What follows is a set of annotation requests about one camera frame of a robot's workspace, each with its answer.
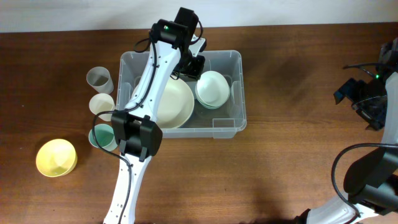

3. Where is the mint green cup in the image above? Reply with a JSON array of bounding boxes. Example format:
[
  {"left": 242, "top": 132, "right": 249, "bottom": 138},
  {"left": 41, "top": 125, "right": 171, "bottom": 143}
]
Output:
[{"left": 88, "top": 124, "right": 118, "bottom": 152}]

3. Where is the small white bowl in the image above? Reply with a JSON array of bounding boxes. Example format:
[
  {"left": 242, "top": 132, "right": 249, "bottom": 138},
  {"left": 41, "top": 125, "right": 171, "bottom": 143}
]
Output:
[{"left": 195, "top": 71, "right": 230, "bottom": 106}]

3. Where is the clear plastic storage bin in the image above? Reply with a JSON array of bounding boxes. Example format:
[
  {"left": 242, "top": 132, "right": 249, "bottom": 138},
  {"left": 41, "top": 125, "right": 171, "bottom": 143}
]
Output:
[{"left": 116, "top": 50, "right": 247, "bottom": 139}]

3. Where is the translucent grey cup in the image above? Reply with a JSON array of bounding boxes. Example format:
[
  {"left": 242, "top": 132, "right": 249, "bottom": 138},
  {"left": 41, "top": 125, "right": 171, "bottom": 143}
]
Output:
[{"left": 86, "top": 67, "right": 114, "bottom": 94}]

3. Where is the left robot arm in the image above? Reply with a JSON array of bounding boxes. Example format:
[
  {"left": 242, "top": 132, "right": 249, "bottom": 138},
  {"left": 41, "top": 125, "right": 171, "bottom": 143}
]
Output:
[{"left": 104, "top": 7, "right": 206, "bottom": 224}]

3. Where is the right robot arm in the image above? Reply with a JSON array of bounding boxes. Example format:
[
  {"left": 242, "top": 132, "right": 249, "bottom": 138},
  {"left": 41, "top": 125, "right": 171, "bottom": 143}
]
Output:
[{"left": 294, "top": 39, "right": 397, "bottom": 224}]

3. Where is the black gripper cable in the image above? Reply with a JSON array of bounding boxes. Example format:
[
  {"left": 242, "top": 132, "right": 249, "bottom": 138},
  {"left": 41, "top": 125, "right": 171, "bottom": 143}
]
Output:
[
  {"left": 91, "top": 20, "right": 205, "bottom": 224},
  {"left": 330, "top": 142, "right": 398, "bottom": 218}
]

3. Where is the small mint green bowl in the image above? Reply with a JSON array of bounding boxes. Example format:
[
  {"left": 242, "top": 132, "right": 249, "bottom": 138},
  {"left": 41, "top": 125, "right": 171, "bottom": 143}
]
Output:
[{"left": 195, "top": 90, "right": 230, "bottom": 110}]

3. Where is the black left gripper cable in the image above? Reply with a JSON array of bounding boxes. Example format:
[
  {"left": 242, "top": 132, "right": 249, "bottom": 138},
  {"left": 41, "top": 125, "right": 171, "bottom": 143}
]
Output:
[{"left": 91, "top": 20, "right": 205, "bottom": 224}]

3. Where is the small yellow bowl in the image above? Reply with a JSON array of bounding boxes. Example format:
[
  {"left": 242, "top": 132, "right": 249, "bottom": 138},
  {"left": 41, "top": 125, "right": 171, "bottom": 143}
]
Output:
[{"left": 35, "top": 139, "right": 78, "bottom": 177}]

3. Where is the cream white cup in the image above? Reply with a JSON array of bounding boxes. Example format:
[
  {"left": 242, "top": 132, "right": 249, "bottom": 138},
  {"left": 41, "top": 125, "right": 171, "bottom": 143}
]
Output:
[{"left": 89, "top": 93, "right": 116, "bottom": 115}]

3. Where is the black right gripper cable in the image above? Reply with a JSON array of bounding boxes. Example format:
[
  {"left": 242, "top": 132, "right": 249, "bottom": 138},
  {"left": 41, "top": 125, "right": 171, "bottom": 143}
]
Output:
[{"left": 330, "top": 142, "right": 398, "bottom": 218}]

